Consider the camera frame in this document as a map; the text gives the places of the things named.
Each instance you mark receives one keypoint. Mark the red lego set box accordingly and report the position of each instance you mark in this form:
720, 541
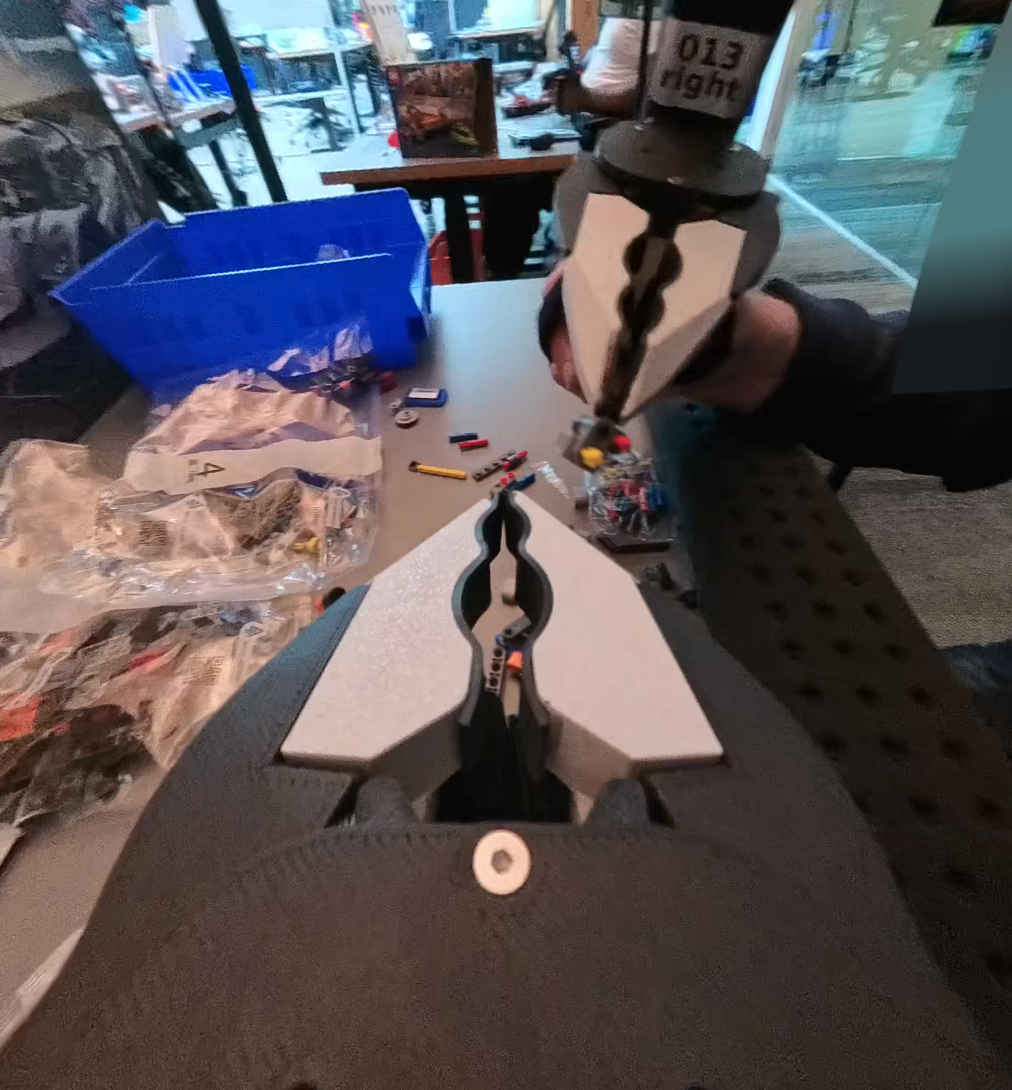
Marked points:
441, 111

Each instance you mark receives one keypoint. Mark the wooden background desk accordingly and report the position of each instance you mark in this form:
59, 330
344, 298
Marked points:
437, 168

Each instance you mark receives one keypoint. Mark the small bag red blue parts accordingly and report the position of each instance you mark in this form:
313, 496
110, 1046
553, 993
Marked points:
625, 503

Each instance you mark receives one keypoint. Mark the person's leg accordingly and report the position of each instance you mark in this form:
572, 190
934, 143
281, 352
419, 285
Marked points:
1008, 682

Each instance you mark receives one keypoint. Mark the dark grey lego plate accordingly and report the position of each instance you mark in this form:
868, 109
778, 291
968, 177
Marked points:
497, 467

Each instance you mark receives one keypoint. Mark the clear bag black orange parts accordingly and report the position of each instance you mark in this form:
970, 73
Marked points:
45, 750

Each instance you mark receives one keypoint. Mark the blue lego tile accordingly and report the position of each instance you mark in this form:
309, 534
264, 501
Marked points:
425, 397

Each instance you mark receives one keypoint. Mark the red plastic crate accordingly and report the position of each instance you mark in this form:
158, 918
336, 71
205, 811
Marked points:
450, 260

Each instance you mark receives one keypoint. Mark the person's right forearm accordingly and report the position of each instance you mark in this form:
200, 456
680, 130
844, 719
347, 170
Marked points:
896, 401

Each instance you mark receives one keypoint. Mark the yellow axle black tip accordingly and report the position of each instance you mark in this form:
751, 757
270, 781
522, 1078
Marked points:
444, 471

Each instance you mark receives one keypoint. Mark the dark lego set box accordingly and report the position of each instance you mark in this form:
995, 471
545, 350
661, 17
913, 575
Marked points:
29, 213

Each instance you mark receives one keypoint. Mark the grey lego gear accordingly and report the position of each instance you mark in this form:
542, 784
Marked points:
405, 415

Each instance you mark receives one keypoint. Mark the blue plastic bin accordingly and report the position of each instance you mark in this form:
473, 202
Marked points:
257, 323

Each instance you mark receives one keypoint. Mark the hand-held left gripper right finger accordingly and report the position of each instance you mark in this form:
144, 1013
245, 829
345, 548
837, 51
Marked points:
625, 682

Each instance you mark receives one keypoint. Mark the black lego pins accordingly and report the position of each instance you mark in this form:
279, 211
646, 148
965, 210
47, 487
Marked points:
662, 577

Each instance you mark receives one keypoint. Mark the small clear packet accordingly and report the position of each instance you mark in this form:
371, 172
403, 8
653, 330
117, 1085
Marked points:
553, 482

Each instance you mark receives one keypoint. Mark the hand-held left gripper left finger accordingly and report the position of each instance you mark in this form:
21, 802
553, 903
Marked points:
378, 682

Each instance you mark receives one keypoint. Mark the dark grey holed lego beam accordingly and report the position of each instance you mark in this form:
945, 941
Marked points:
493, 673

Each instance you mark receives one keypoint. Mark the black perforated panel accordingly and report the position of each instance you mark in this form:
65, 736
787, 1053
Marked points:
853, 682

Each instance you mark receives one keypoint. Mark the small lego subassembly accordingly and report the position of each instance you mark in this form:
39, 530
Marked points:
513, 662

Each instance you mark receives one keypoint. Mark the crumpled clear plastic bag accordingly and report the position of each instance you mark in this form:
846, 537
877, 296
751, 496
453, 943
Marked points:
241, 410

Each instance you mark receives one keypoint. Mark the clear bag white strip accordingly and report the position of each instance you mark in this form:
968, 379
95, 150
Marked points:
38, 510
257, 464

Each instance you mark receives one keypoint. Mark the blue and red lego pins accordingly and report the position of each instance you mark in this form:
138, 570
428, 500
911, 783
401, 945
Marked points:
468, 440

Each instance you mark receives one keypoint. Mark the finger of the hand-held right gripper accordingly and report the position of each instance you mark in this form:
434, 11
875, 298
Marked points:
594, 273
700, 282

